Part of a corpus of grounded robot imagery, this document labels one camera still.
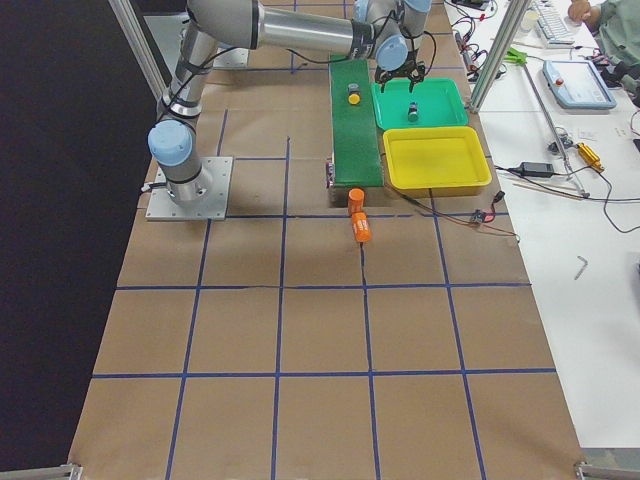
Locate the red wire controller board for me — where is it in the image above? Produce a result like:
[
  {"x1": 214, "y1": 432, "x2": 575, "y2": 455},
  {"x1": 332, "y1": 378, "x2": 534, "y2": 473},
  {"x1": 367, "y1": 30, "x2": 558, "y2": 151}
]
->
[{"x1": 396, "y1": 190, "x2": 520, "y2": 242}]

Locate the teach pendant tablet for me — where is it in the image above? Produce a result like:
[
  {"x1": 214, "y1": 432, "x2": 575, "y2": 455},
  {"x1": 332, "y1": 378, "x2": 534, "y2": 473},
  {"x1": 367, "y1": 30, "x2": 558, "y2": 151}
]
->
[{"x1": 542, "y1": 60, "x2": 617, "y2": 110}]

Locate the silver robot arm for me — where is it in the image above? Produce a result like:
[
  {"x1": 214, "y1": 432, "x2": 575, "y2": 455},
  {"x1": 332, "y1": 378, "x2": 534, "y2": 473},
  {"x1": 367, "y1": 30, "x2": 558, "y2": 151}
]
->
[{"x1": 148, "y1": 1, "x2": 431, "y2": 208}]

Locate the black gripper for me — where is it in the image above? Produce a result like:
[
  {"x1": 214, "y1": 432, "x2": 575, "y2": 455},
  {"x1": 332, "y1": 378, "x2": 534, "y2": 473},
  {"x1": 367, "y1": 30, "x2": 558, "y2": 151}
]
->
[{"x1": 374, "y1": 47, "x2": 426, "y2": 93}]

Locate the silver allen key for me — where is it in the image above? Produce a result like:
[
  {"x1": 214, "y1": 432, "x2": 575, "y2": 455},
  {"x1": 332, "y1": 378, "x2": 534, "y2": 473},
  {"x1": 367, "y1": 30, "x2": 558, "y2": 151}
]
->
[{"x1": 574, "y1": 255, "x2": 589, "y2": 281}]

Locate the aluminium frame post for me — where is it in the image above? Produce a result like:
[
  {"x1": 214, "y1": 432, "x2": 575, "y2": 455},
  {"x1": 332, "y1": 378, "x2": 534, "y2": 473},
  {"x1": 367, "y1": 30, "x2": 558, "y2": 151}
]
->
[{"x1": 468, "y1": 0, "x2": 529, "y2": 113}]

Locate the green plastic tray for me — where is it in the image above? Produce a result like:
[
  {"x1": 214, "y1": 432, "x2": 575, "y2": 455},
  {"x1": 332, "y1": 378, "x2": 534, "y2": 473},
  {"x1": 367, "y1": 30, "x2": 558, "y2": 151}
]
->
[{"x1": 371, "y1": 78, "x2": 468, "y2": 130}]

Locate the green conveyor belt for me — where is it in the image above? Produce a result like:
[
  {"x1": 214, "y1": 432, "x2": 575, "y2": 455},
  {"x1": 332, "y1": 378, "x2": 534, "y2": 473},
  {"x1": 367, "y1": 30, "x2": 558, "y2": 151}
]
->
[{"x1": 329, "y1": 60, "x2": 384, "y2": 188}]

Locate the yellow plastic tray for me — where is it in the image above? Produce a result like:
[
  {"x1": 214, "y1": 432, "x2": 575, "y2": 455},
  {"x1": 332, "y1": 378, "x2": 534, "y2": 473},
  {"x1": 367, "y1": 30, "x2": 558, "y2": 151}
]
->
[{"x1": 383, "y1": 126, "x2": 492, "y2": 195}]

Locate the gold aluminium resistor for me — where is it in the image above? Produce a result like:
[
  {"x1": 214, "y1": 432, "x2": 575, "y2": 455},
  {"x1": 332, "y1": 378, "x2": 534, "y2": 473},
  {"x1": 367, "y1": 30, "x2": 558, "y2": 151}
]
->
[{"x1": 576, "y1": 142, "x2": 604, "y2": 172}]

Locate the black power adapter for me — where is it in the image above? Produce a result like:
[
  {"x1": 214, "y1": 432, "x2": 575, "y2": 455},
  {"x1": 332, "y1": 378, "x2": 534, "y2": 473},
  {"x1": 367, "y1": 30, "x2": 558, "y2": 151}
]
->
[{"x1": 519, "y1": 162, "x2": 555, "y2": 178}]

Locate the orange 4680 cylinder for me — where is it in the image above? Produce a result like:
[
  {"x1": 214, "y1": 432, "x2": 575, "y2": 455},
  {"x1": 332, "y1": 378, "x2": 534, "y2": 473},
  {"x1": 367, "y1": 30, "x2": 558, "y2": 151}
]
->
[
  {"x1": 351, "y1": 212, "x2": 372, "y2": 243},
  {"x1": 347, "y1": 188, "x2": 365, "y2": 216}
]

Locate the person in green shirt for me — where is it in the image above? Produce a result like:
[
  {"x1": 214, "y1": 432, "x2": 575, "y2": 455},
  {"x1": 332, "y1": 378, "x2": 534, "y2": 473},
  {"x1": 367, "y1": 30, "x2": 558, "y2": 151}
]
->
[{"x1": 567, "y1": 0, "x2": 639, "y2": 104}]

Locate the white keyboard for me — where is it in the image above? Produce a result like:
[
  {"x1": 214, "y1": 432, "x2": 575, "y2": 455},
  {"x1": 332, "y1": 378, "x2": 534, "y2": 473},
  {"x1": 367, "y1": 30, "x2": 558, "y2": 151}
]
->
[{"x1": 529, "y1": 0, "x2": 575, "y2": 49}]

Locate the yellow push button switch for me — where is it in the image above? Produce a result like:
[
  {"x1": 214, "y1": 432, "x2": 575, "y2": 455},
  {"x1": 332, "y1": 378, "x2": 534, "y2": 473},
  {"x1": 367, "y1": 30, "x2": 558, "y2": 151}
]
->
[{"x1": 347, "y1": 83, "x2": 362, "y2": 106}]

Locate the green handled reach grabber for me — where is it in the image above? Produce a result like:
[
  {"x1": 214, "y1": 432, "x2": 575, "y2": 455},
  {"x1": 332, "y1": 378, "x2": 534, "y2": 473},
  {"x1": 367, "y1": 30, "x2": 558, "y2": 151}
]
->
[{"x1": 503, "y1": 47, "x2": 590, "y2": 199}]

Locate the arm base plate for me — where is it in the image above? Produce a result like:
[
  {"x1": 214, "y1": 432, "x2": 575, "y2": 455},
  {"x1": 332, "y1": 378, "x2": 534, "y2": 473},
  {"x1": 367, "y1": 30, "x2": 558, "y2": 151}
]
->
[
  {"x1": 145, "y1": 156, "x2": 234, "y2": 221},
  {"x1": 213, "y1": 46, "x2": 250, "y2": 70}
]

